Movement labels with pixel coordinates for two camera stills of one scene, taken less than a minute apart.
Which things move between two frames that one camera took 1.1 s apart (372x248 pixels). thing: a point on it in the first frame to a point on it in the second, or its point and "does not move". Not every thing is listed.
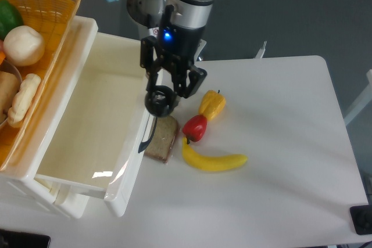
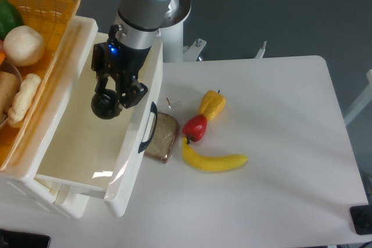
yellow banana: x=210 y=163 does not move
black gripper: x=178 y=47 to x=126 y=63
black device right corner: x=361 y=218 does not move
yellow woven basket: x=52 y=14 does not move
